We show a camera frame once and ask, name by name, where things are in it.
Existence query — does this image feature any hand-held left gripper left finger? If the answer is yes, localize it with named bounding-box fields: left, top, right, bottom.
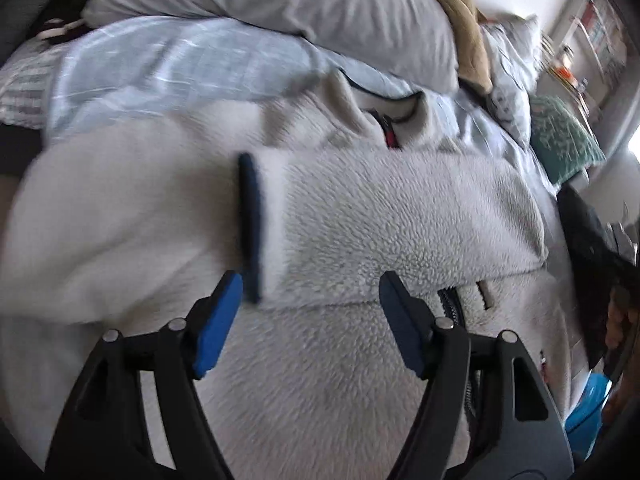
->
left=44, top=270, right=244, bottom=480

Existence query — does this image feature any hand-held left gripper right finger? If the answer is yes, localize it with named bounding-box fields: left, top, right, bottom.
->
left=378, top=271, right=573, bottom=480

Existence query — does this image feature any cream fleece jacket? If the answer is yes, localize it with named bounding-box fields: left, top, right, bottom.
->
left=0, top=67, right=581, bottom=480

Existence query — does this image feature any black cushion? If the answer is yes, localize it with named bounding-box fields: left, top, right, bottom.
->
left=556, top=182, right=626, bottom=281

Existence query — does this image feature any blue bag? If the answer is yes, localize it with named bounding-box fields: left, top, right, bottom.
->
left=565, top=372, right=613, bottom=461

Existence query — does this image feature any green coral print pillow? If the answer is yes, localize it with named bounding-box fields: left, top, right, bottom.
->
left=529, top=94, right=607, bottom=186

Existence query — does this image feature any dark grey ottoman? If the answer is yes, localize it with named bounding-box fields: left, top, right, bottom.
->
left=0, top=125, right=47, bottom=177

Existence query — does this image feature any light blue checked duvet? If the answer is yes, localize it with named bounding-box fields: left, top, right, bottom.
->
left=47, top=15, right=561, bottom=201

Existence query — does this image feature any white patterned pillow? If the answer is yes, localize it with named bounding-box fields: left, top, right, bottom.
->
left=480, top=15, right=543, bottom=148

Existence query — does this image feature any grey gingham cloth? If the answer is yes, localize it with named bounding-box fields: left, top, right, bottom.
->
left=0, top=42, right=66, bottom=128

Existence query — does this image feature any tan fleece blanket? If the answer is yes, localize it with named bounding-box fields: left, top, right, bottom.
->
left=380, top=0, right=496, bottom=93

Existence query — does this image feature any grey pillow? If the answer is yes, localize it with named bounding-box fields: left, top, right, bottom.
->
left=82, top=0, right=460, bottom=93

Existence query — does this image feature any white bookshelf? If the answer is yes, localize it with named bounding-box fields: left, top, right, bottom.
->
left=540, top=0, right=628, bottom=116

